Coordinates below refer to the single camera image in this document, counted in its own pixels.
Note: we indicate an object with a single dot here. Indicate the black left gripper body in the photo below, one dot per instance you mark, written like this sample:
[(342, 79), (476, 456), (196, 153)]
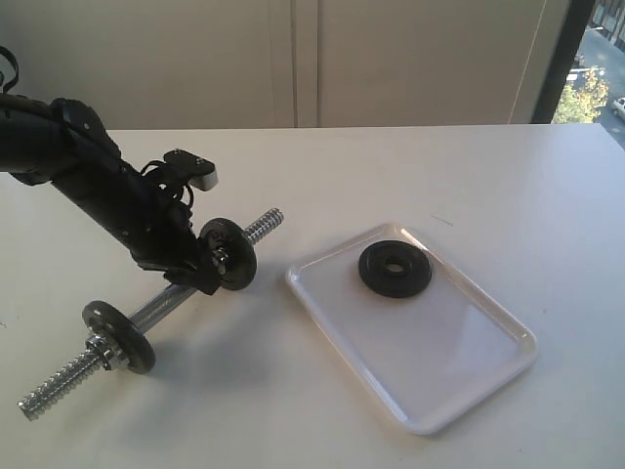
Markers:
[(160, 236)]

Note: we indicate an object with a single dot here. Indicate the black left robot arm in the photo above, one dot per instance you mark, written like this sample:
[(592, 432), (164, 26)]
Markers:
[(64, 143)]

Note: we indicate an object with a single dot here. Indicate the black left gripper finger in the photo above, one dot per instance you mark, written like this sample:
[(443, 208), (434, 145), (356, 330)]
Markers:
[(205, 279)]

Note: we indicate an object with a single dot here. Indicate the white rectangular plastic tray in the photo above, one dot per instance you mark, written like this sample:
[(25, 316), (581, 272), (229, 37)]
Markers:
[(427, 359)]

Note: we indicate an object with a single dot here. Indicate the black weight plate far end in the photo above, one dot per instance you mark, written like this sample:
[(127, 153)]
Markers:
[(231, 253)]

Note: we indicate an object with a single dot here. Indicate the chrome collar nut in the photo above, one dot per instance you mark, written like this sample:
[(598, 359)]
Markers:
[(107, 349)]

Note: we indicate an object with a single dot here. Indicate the chrome threaded dumbbell bar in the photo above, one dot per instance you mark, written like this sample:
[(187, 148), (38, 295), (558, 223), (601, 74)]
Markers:
[(35, 403)]

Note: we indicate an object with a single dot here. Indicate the black window frame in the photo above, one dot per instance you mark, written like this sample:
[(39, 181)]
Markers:
[(573, 28)]

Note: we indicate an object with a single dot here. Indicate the black weight plate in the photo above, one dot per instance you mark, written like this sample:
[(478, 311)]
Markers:
[(105, 320), (394, 269)]

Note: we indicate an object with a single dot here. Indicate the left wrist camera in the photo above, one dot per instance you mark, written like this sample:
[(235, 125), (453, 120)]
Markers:
[(197, 171)]

